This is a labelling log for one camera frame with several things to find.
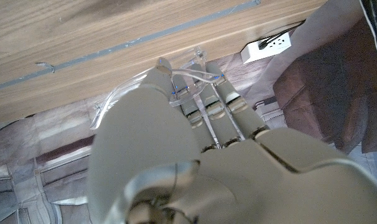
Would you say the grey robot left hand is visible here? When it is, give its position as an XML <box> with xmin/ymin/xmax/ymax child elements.
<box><xmin>87</xmin><ymin>57</ymin><xmax>377</xmax><ymax>224</ymax></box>

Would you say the clear plastic wrapper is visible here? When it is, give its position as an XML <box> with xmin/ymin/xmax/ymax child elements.
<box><xmin>89</xmin><ymin>46</ymin><xmax>226</xmax><ymax>130</ymax></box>

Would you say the white power strip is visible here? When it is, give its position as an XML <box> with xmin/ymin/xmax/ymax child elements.
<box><xmin>240</xmin><ymin>30</ymin><xmax>292</xmax><ymax>65</ymax></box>

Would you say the printed room backdrop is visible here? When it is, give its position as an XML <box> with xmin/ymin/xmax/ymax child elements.
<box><xmin>0</xmin><ymin>0</ymin><xmax>377</xmax><ymax>224</ymax></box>

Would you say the black power plug cable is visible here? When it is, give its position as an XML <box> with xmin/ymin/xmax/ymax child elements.
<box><xmin>258</xmin><ymin>19</ymin><xmax>307</xmax><ymax>50</ymax></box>

